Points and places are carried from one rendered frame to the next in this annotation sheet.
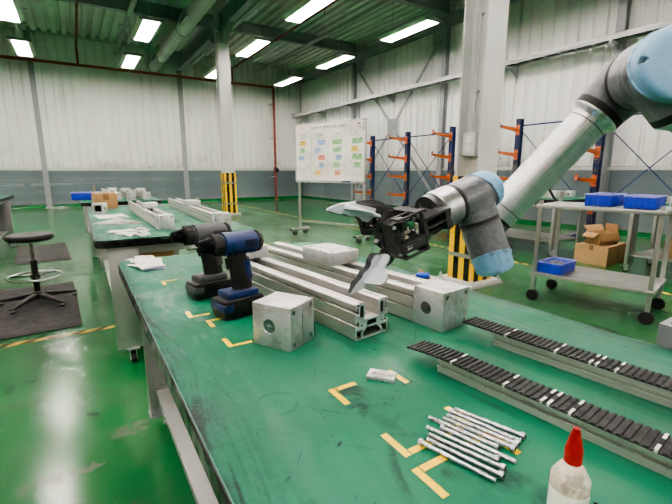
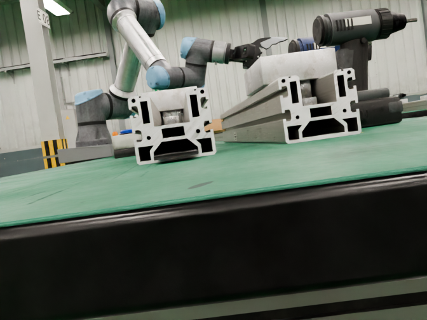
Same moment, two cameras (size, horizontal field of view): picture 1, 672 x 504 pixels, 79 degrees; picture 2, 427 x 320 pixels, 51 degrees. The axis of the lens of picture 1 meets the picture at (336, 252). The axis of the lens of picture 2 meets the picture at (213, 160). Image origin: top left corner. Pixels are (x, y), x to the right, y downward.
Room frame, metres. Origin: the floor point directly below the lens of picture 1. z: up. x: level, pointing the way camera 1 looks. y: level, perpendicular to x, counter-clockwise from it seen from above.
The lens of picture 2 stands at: (2.06, 0.63, 0.80)
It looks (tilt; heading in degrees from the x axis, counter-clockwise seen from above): 3 degrees down; 215
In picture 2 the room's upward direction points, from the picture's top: 8 degrees counter-clockwise
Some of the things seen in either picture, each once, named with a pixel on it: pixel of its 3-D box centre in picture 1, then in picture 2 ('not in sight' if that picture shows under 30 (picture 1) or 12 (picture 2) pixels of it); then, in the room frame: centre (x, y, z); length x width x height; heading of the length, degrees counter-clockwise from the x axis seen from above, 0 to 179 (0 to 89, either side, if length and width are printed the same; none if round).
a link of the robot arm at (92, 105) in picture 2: not in sight; (91, 105); (0.78, -0.83, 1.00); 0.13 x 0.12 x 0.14; 167
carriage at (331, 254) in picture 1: (329, 257); (171, 109); (1.31, 0.02, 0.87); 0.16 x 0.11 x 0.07; 39
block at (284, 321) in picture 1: (286, 318); not in sight; (0.86, 0.11, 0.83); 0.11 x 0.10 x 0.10; 151
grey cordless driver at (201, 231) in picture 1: (198, 261); (372, 67); (1.17, 0.40, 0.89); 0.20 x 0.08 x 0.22; 131
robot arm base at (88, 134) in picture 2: not in sight; (93, 133); (0.79, -0.84, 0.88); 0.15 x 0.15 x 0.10
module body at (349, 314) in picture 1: (280, 281); (262, 120); (1.19, 0.17, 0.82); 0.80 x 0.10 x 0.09; 39
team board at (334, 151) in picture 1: (329, 181); not in sight; (7.04, 0.10, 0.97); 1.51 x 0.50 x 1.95; 52
